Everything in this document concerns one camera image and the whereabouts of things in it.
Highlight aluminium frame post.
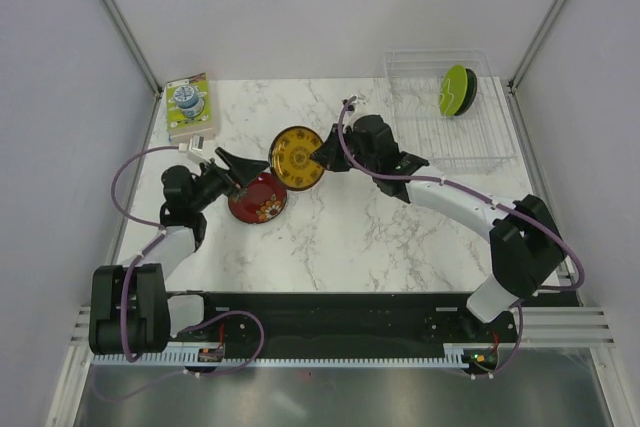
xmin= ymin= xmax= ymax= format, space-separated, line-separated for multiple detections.
xmin=99 ymin=0 xmax=162 ymax=98
xmin=506 ymin=0 xmax=569 ymax=95

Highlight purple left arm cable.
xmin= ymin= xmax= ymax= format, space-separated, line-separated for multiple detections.
xmin=110 ymin=144 xmax=199 ymax=362

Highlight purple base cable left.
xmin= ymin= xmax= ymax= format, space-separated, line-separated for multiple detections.
xmin=174 ymin=310 xmax=266 ymax=381

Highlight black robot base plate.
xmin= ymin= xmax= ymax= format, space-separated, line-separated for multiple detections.
xmin=177 ymin=292 xmax=517 ymax=357

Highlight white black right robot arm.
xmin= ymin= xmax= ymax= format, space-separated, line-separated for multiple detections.
xmin=310 ymin=115 xmax=568 ymax=341

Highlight white wire dish rack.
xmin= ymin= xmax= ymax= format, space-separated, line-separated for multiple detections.
xmin=383 ymin=48 xmax=516 ymax=174

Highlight aluminium frame post left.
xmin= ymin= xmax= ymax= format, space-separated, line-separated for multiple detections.
xmin=99 ymin=0 xmax=162 ymax=98

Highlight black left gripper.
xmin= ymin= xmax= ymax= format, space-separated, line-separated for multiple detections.
xmin=190 ymin=147 xmax=269 ymax=212

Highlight white slotted cable duct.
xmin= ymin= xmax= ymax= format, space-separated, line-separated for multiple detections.
xmin=92 ymin=341 xmax=504 ymax=367

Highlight dark green plate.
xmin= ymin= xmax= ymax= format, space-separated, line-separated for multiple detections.
xmin=455 ymin=68 xmax=478 ymax=116

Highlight yellow patterned plate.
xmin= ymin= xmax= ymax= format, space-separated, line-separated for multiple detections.
xmin=268 ymin=126 xmax=325 ymax=192

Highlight lime green plate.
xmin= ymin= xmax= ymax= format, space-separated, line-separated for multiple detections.
xmin=438 ymin=64 xmax=467 ymax=117

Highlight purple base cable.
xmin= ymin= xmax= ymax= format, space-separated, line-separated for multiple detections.
xmin=174 ymin=310 xmax=266 ymax=381
xmin=462 ymin=301 xmax=526 ymax=382

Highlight red floral plate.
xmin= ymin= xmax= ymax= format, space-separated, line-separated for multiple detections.
xmin=228 ymin=172 xmax=287 ymax=224

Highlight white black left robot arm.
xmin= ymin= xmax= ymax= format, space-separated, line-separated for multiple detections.
xmin=89 ymin=147 xmax=269 ymax=362

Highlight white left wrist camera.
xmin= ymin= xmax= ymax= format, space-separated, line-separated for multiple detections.
xmin=178 ymin=134 xmax=208 ymax=164

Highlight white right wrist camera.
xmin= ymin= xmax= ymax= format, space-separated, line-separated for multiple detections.
xmin=342 ymin=94 xmax=368 ymax=112

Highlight aluminium frame post right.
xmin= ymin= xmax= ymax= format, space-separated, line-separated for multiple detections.
xmin=506 ymin=0 xmax=569 ymax=95

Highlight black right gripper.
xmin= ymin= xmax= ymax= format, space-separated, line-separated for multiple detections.
xmin=311 ymin=123 xmax=378 ymax=175

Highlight green box with wooden base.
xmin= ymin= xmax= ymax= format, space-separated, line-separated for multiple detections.
xmin=165 ymin=72 xmax=216 ymax=145

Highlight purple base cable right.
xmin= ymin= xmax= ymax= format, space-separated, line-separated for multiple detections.
xmin=462 ymin=301 xmax=526 ymax=382

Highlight aluminium rail front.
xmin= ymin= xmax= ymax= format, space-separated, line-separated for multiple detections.
xmin=78 ymin=293 xmax=613 ymax=350

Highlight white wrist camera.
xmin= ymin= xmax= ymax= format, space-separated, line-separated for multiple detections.
xmin=342 ymin=94 xmax=368 ymax=112
xmin=178 ymin=134 xmax=208 ymax=164

